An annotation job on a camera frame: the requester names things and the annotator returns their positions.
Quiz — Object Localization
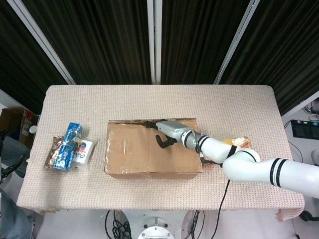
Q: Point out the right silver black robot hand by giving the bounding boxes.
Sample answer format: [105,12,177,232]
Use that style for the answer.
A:
[142,120,187,149]

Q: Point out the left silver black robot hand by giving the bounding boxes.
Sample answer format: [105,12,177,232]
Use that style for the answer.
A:
[0,129,26,179]

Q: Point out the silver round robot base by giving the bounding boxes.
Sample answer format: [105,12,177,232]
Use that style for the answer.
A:
[137,216,175,239]

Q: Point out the grey blue fabric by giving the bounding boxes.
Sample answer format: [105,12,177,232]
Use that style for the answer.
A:
[0,135,32,177]

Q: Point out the beige waffle tablecloth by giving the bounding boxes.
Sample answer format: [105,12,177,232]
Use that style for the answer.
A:
[16,84,306,223]

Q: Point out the gold foil snack bag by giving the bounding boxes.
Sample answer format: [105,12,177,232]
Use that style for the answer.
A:
[44,135,65,170]

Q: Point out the brown floor cardboard box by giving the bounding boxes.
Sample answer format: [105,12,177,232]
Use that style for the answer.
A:
[0,107,39,147]

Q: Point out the blue denim fabric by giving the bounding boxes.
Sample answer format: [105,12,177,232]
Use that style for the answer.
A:
[0,190,35,239]

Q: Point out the blue printed snack box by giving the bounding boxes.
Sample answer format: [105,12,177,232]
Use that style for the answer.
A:
[52,121,84,173]

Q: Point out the orange printed snack box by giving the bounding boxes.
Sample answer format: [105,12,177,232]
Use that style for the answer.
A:
[200,136,251,167]

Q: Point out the white tissue pack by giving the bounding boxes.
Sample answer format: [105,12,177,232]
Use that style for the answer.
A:
[72,135,98,170]

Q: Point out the black pleated curtain panel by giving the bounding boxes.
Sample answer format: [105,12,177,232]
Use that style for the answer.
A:
[160,0,252,85]
[21,0,153,85]
[220,0,319,115]
[0,0,68,115]

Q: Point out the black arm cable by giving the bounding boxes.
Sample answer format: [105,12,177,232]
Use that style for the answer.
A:
[194,129,231,239]

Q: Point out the white metal frame post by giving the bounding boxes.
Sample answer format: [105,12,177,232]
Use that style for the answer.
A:
[214,0,261,85]
[6,0,76,85]
[146,0,162,84]

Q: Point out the black cable bundle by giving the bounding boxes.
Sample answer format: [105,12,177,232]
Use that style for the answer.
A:
[190,210,206,239]
[104,210,133,239]

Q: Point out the white metal frame bar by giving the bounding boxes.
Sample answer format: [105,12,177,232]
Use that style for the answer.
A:
[281,90,319,118]

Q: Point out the tangled floor cables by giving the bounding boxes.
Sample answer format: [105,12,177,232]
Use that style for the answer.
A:
[303,101,319,120]

